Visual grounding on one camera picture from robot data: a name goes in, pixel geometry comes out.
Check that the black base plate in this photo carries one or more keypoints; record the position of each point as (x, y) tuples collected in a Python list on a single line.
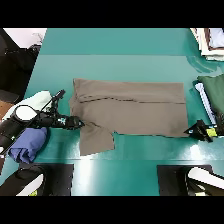
[(61, 180), (171, 180)]

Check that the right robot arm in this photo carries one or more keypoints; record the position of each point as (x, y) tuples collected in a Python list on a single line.
[(203, 176)]

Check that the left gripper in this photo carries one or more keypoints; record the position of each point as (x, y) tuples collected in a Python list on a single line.
[(74, 122)]

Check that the brown T-shirt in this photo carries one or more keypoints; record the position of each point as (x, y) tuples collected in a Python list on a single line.
[(133, 106)]

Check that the pale blue garment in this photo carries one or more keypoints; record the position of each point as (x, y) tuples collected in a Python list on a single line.
[(205, 100)]

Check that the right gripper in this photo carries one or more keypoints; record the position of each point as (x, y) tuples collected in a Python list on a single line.
[(201, 130)]

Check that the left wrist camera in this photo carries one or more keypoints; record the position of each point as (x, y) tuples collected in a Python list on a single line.
[(60, 94)]

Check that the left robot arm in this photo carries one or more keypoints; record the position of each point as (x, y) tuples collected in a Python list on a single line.
[(20, 121)]

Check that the heap of clothes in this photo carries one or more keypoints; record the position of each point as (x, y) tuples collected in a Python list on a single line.
[(211, 43)]

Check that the green garment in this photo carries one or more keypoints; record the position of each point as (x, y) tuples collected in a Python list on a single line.
[(213, 90)]

